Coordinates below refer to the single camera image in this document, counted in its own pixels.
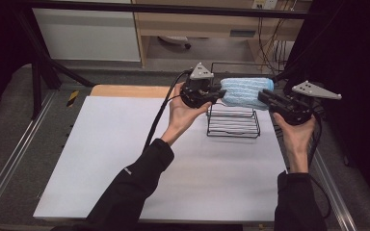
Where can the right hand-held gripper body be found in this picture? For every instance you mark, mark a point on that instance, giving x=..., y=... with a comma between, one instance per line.
x=297, y=110

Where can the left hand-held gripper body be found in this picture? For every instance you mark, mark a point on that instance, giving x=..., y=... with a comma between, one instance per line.
x=194, y=93

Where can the blue striped cloth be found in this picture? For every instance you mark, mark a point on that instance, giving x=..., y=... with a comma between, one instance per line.
x=244, y=93

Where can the person's left hand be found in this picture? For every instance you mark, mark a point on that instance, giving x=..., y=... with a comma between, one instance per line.
x=181, y=118

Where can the person's right hand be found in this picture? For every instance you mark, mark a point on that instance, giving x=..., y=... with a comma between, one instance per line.
x=297, y=141

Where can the black metal stand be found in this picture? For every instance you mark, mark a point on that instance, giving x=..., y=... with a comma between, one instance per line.
x=40, y=73
x=294, y=72

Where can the office chair base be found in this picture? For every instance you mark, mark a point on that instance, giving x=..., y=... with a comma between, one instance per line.
x=175, y=40

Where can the light wooden desk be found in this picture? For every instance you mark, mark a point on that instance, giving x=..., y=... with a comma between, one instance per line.
x=199, y=24

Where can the black metal crossbar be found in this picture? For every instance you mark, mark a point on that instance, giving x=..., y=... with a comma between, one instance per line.
x=173, y=9

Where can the white table mat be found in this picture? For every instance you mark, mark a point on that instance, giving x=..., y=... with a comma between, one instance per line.
x=109, y=160

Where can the yellow black tape strip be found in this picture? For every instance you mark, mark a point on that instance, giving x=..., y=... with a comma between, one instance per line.
x=72, y=98

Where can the white cabinet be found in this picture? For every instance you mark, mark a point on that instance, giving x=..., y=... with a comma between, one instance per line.
x=86, y=35

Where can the aluminium rail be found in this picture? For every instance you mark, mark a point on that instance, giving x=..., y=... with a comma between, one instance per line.
x=16, y=150
x=334, y=189

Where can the white wall socket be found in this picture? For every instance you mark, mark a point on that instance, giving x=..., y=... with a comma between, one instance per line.
x=265, y=4

